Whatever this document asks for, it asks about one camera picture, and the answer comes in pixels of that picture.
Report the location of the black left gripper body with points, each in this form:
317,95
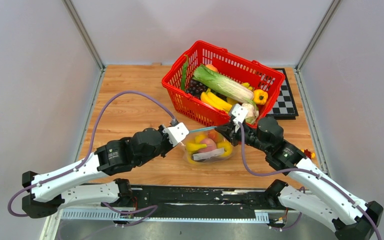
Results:
165,145

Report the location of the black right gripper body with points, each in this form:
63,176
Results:
250,138

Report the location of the small yellow banana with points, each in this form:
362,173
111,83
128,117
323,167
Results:
193,147

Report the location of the clear zip top bag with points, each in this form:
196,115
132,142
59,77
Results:
203,158

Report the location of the pink peach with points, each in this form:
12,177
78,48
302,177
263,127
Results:
210,145

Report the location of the yellow pear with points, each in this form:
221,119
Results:
200,137

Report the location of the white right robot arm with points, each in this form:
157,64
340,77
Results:
348,216

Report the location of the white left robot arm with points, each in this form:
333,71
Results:
70,185

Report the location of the white cauliflower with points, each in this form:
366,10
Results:
252,113

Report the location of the black white checkerboard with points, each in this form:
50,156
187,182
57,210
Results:
285,107

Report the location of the yellow bell pepper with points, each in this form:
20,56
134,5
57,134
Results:
260,97

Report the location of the red toy car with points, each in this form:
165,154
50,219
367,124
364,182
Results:
309,154

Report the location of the white green napa cabbage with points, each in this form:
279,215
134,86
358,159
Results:
223,85

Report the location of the dark purple grapes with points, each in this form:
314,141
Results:
196,88

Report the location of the red plastic shopping basket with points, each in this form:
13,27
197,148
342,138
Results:
251,74

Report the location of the green chili pepper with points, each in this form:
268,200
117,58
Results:
184,70

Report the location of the small pale peach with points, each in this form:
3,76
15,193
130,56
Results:
212,68

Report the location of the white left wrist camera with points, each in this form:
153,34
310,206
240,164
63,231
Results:
177,133

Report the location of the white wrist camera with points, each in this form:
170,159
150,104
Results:
237,114
177,133

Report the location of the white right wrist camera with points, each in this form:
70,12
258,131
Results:
237,114

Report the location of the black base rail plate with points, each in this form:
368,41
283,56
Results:
198,202

